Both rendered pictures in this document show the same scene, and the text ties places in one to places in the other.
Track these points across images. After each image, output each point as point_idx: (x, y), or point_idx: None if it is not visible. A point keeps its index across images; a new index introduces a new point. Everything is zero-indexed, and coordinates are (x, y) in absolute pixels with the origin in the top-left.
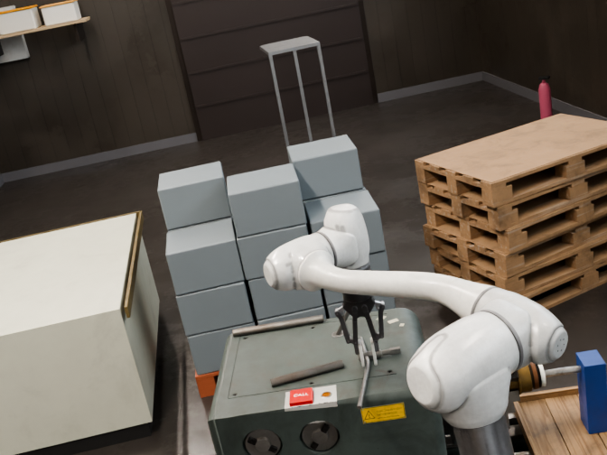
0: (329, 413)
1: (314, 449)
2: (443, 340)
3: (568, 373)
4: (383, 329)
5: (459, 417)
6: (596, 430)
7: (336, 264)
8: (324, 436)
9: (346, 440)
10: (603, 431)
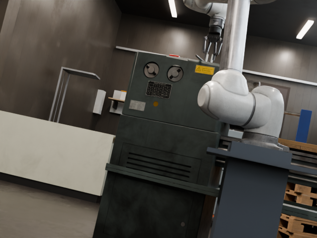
0: (182, 63)
1: (170, 78)
2: None
3: (293, 114)
4: (219, 49)
5: None
6: None
7: (211, 7)
8: (177, 73)
9: (184, 78)
10: None
